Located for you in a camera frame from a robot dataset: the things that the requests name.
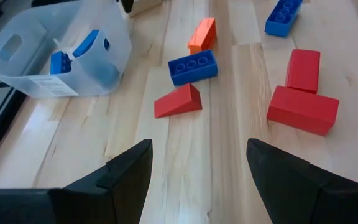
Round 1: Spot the red wedge block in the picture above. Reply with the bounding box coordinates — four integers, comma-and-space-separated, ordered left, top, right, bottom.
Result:
154, 82, 203, 119

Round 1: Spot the short red rectangular block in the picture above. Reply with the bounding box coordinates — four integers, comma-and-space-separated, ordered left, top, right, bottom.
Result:
284, 49, 321, 95

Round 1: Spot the long red rectangular block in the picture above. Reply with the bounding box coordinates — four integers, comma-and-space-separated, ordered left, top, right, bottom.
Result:
266, 85, 341, 137

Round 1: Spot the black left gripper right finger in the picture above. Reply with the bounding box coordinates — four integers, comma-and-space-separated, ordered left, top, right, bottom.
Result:
246, 138, 358, 224

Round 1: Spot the small orange toy brick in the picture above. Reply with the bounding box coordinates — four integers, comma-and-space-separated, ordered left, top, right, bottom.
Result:
187, 17, 218, 55

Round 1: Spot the dark blue toy brick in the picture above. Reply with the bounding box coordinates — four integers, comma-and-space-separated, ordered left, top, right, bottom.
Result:
167, 49, 219, 87

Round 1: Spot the clear plastic bin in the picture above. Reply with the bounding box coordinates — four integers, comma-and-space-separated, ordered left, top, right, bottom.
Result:
0, 0, 133, 99

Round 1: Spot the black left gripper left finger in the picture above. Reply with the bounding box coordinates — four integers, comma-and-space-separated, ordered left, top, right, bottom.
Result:
48, 139, 154, 224

